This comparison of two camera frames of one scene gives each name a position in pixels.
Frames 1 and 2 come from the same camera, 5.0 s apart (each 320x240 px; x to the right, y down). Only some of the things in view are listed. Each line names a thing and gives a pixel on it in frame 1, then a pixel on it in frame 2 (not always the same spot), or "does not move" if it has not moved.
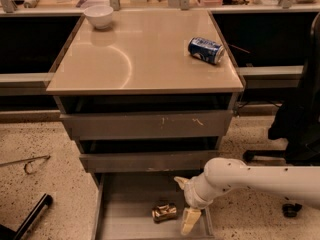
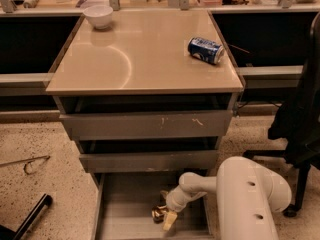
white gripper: x=191 y=192 to x=174 y=201
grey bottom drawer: x=125 y=202 does not move
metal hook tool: x=26 y=161 does not move
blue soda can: x=206 y=50 does not move
